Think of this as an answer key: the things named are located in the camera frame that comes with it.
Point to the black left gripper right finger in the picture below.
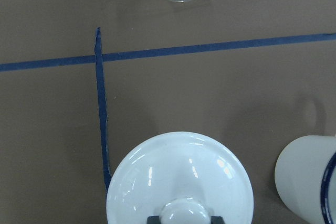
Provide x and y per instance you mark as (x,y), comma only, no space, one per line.
(217,220)

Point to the white enamel mug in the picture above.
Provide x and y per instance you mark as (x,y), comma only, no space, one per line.
(305,178)

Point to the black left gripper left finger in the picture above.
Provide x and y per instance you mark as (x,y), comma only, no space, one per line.
(153,220)

